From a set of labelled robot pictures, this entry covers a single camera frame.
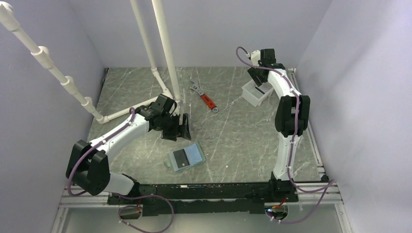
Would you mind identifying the green card holder wallet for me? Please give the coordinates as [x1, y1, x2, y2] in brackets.
[164, 142, 206, 173]

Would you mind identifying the black vip credit card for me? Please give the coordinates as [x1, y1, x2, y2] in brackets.
[173, 149, 189, 168]

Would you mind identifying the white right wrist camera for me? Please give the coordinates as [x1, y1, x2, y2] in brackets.
[250, 50, 261, 67]

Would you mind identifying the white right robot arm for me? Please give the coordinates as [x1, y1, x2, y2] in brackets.
[247, 49, 310, 201]

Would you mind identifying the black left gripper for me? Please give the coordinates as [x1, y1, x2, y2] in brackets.
[160, 113, 190, 141]

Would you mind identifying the red handled adjustable wrench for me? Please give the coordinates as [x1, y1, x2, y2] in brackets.
[190, 81, 219, 113]

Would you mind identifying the white card box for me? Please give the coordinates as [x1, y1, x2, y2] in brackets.
[241, 80, 274, 107]

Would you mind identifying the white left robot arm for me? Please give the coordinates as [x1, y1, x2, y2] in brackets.
[66, 94, 191, 204]

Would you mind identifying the white pvc pipe frame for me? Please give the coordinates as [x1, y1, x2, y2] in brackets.
[0, 0, 183, 125]

